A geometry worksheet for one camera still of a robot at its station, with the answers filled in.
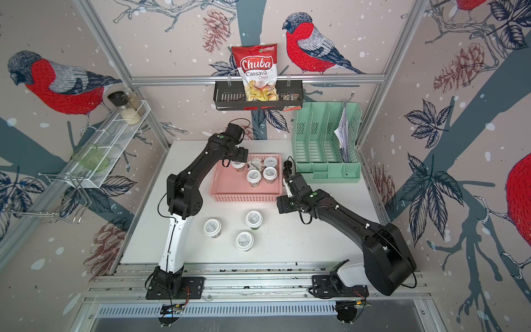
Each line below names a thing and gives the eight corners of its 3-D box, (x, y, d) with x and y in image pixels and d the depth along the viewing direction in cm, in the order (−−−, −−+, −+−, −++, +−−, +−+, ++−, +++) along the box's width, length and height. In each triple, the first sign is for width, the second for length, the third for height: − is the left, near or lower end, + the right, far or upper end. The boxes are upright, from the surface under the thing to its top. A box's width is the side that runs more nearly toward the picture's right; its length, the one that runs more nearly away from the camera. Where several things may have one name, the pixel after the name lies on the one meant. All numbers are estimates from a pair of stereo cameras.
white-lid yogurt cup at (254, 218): (246, 230, 89) (244, 224, 83) (247, 217, 93) (245, 210, 87) (262, 230, 89) (262, 224, 83) (263, 217, 93) (262, 210, 87)
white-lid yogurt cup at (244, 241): (236, 253, 83) (234, 248, 77) (238, 237, 87) (236, 231, 82) (253, 253, 83) (252, 248, 77) (254, 237, 87) (253, 231, 81)
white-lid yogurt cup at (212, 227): (205, 238, 85) (201, 234, 81) (208, 224, 89) (204, 218, 85) (221, 238, 85) (218, 234, 81) (223, 224, 89) (221, 218, 85)
